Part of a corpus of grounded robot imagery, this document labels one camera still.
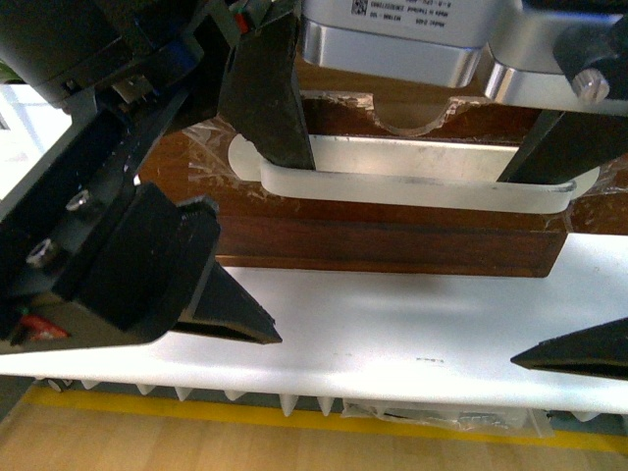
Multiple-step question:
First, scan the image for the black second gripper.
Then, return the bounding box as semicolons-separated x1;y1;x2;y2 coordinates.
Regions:
1;1;300;348

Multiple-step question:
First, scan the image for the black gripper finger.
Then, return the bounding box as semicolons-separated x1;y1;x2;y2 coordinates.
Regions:
498;110;627;184
219;13;315;170

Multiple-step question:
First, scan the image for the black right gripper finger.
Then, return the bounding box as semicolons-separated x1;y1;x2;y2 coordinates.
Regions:
510;318;627;381

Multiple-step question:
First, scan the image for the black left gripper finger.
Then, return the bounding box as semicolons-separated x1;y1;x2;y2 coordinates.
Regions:
174;262;283;343

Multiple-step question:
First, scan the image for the dark wooden drawer cabinet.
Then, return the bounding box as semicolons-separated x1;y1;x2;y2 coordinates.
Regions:
140;61;627;278

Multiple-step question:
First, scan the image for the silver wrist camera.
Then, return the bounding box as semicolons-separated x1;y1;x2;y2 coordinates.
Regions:
301;0;521;88

